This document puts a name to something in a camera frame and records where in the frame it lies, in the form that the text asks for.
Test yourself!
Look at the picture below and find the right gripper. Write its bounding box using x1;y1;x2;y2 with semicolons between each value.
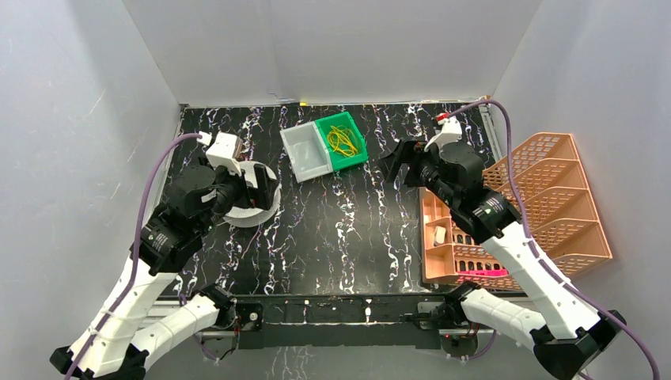
376;138;458;208

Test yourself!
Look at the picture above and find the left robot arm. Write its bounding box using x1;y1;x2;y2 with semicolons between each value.
50;161;280;379

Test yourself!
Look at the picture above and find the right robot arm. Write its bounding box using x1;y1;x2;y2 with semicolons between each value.
378;140;625;379

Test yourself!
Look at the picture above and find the white plastic bin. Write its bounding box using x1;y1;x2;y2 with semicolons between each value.
280;121;334;183

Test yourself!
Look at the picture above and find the green plastic bin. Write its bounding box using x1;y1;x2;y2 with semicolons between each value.
315;112;369;172

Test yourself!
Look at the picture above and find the white stapler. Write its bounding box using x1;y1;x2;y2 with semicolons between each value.
433;226;446;246

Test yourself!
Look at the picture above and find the orange desk organizer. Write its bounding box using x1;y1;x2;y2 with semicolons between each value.
420;132;612;291

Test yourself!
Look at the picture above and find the pink marker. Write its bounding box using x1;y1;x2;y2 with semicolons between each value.
458;269;509;277

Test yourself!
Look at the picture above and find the white cable spool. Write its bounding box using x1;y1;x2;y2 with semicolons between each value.
224;161;281;228

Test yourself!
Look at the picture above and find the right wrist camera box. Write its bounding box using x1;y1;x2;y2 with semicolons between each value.
424;112;463;152

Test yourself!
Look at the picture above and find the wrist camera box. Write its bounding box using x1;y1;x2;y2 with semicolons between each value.
424;112;463;152
206;132;243;176

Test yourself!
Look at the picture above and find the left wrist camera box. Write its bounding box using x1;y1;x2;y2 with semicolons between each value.
206;132;243;176

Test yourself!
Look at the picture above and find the thin yellow wire bundle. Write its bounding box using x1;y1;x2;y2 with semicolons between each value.
327;125;362;158

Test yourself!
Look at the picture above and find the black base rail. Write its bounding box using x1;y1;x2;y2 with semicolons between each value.
238;294;479;355

